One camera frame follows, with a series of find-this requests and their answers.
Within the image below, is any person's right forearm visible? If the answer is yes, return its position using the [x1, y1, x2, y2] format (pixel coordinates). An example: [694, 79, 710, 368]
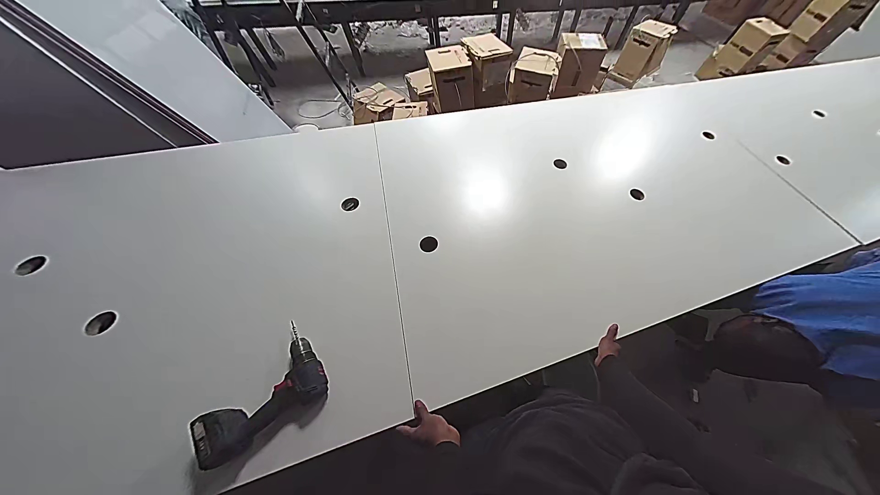
[595, 355, 678, 455]

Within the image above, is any row of cardboard boxes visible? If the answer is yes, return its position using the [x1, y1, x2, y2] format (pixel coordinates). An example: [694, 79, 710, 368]
[695, 0, 875, 81]
[352, 19, 679, 126]

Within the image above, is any black cordless drill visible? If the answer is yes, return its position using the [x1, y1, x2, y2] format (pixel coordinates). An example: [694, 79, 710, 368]
[190, 320, 330, 472]

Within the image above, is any glossy white large panel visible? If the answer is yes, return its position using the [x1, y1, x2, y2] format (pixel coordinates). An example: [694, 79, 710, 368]
[22, 0, 293, 144]

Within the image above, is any person's left forearm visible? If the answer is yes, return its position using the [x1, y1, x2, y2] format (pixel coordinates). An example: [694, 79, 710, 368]
[410, 442, 493, 495]

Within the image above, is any person's right hand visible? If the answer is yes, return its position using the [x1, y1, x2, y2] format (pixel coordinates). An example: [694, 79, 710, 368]
[594, 324, 622, 367]

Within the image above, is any dark panel with metal edge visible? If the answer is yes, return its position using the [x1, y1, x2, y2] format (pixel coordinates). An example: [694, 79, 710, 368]
[0, 0, 220, 170]

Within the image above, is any person's left hand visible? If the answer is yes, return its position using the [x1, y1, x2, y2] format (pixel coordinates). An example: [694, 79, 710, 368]
[396, 400, 461, 446]

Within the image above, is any person's body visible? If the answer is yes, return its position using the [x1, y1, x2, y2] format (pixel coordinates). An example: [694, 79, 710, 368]
[461, 388, 702, 495]

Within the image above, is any black metal frame rack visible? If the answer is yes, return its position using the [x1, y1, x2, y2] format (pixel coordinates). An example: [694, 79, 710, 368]
[191, 0, 695, 104]

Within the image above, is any white panel with holes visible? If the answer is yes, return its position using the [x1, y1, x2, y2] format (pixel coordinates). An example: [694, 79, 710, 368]
[374, 81, 861, 419]
[737, 58, 880, 246]
[0, 123, 415, 495]

